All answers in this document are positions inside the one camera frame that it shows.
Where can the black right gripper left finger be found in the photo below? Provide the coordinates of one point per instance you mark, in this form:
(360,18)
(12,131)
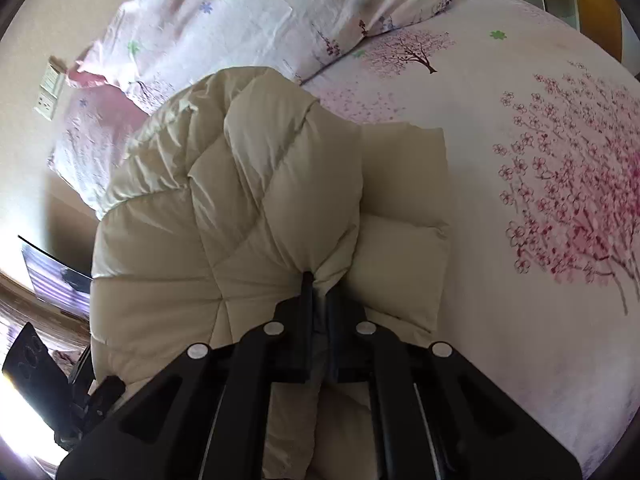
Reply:
(204,416)

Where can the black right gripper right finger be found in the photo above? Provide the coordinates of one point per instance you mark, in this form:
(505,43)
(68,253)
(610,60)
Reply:
(434,414)

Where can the cream quilted down jacket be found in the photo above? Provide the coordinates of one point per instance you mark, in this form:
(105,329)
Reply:
(230,193)

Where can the black flat television screen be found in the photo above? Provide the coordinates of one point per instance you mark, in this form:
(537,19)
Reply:
(55,283)

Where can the floral pink bed sheet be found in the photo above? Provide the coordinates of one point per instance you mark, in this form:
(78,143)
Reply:
(542,136)

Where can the lower pink floral pillow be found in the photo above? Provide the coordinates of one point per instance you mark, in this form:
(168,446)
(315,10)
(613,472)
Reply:
(94,131)

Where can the pink floral pillow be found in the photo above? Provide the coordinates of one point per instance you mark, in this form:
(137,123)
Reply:
(153,49)
(94,131)

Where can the upper pink floral pillow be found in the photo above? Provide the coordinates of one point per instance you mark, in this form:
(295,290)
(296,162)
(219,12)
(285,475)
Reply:
(153,49)

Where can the white wall switch plate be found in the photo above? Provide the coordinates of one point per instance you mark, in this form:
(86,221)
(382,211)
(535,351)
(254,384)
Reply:
(50,89)

